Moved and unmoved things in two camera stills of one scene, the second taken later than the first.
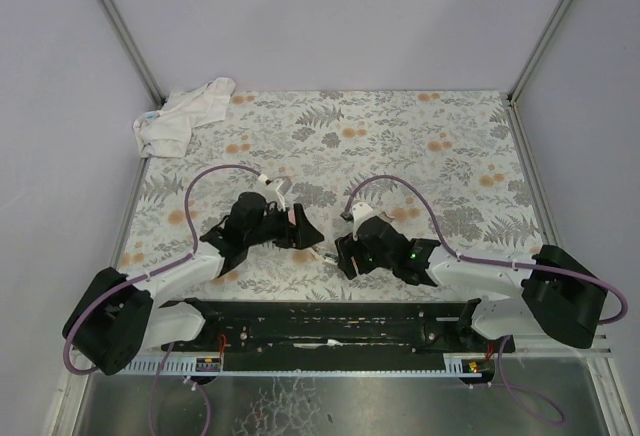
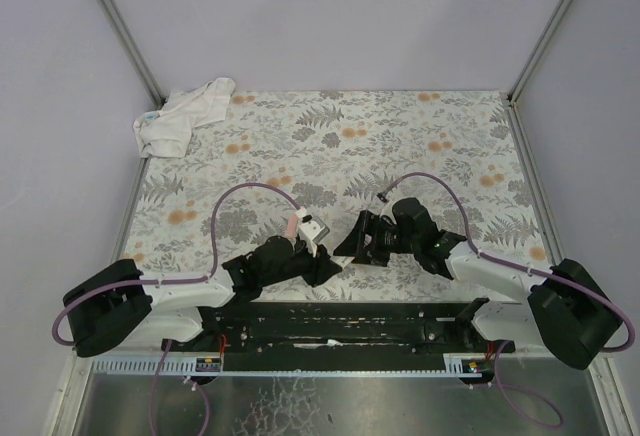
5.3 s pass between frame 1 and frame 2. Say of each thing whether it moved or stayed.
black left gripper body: moved
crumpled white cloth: stayed
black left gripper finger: moved
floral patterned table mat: stayed
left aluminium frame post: stayed
